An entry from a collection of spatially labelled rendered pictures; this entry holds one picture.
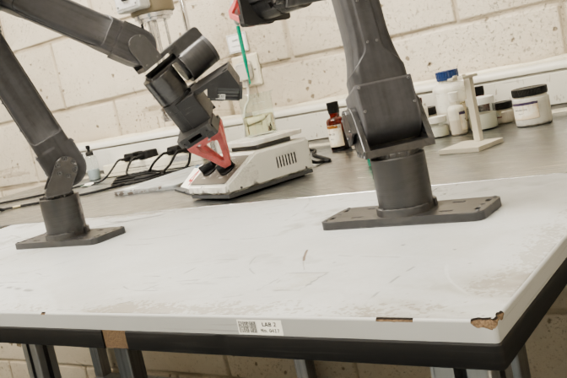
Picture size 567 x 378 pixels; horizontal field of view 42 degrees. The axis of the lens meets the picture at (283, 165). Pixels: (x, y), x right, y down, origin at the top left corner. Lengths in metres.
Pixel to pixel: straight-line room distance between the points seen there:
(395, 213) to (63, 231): 0.58
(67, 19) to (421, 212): 0.66
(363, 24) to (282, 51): 1.09
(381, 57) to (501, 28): 0.86
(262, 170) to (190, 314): 0.67
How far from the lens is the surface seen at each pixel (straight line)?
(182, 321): 0.68
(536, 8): 1.68
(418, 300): 0.59
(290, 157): 1.36
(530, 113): 1.49
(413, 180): 0.83
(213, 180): 1.32
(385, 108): 0.84
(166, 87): 1.24
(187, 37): 1.26
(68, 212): 1.22
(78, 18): 1.23
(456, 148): 1.30
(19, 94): 1.22
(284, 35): 1.94
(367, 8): 0.88
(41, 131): 1.21
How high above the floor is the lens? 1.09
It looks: 7 degrees down
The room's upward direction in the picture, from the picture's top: 12 degrees counter-clockwise
